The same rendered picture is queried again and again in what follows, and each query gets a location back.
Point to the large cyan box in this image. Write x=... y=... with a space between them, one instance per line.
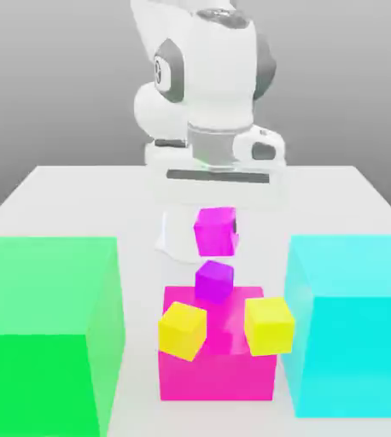
x=356 y=327

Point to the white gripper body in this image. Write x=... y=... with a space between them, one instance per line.
x=216 y=191

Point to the small magenta cube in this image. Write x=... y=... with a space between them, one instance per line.
x=214 y=232

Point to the large green box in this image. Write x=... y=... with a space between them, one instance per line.
x=35 y=341

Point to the large pink box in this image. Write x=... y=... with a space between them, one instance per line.
x=216 y=375

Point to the small purple cube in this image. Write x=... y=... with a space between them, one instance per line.
x=214 y=281

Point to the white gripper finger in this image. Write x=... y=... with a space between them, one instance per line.
x=235 y=232

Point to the small yellow cube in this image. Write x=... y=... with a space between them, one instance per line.
x=269 y=326
x=182 y=329

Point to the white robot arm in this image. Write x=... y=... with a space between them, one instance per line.
x=216 y=78

